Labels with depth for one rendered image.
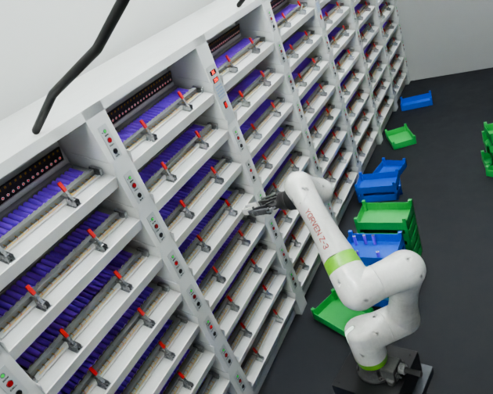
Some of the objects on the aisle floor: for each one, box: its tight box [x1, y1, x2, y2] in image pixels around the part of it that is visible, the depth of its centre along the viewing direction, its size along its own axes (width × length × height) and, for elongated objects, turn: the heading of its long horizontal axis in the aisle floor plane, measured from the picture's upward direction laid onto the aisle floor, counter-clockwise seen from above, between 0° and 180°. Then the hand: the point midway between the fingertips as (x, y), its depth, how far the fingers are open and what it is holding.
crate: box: [311, 288, 374, 337], centre depth 258 cm, size 30×20×8 cm
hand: (250, 208), depth 195 cm, fingers open, 3 cm apart
